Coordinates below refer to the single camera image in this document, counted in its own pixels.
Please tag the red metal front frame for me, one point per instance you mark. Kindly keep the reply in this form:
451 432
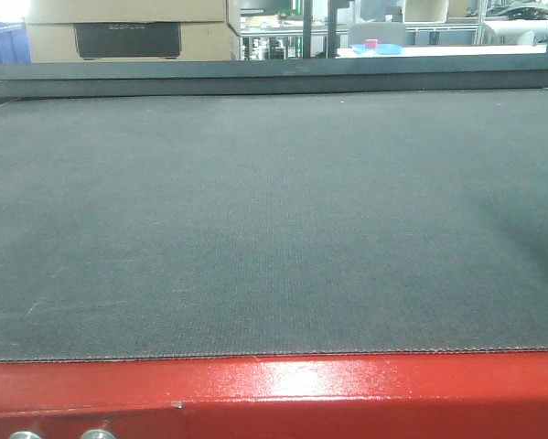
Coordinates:
466 395

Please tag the light blue tray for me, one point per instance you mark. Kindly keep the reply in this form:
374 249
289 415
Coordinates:
386 49

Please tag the dark blue storage bin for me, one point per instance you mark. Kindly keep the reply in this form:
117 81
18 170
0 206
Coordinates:
14 46

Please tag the white plastic bin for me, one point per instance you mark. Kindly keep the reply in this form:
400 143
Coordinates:
425 11

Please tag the dark table edge rail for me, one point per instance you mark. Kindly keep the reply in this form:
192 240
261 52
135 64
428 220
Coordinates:
274 77

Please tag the large cardboard box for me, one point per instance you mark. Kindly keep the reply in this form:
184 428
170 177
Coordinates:
82 31

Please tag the small pink cube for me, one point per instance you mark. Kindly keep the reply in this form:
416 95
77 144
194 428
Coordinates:
371 43

